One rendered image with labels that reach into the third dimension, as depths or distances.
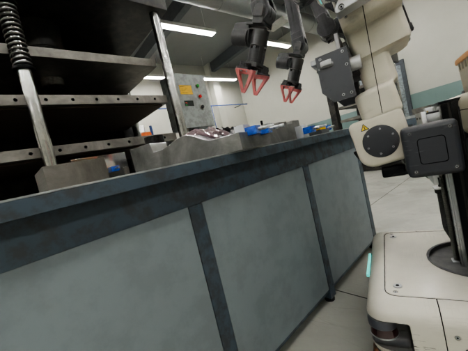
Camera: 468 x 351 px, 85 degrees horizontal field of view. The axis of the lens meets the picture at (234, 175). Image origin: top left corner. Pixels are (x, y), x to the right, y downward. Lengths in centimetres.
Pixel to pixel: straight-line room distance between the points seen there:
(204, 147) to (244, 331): 62
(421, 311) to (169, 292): 68
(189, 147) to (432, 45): 708
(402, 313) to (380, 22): 86
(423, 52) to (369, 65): 666
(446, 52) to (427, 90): 80
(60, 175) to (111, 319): 38
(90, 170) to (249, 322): 69
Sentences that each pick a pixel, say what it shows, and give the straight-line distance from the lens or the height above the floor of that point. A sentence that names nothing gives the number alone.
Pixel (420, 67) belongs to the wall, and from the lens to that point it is 763.
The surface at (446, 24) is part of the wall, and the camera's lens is 766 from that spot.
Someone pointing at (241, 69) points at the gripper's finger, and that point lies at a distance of 90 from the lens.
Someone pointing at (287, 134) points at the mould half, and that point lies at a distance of 119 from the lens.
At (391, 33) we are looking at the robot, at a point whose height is 104.
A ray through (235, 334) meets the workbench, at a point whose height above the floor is 24.
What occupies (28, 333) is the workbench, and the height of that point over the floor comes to 55.
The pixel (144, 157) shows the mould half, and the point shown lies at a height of 86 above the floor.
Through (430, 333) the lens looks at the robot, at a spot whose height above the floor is 22.
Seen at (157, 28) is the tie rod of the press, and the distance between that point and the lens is 192.
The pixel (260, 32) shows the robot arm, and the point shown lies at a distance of 95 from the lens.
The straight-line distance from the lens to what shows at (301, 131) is 118.
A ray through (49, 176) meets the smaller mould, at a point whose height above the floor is 84.
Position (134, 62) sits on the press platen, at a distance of 184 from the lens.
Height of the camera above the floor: 78
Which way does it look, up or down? 4 degrees down
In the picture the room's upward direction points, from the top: 13 degrees counter-clockwise
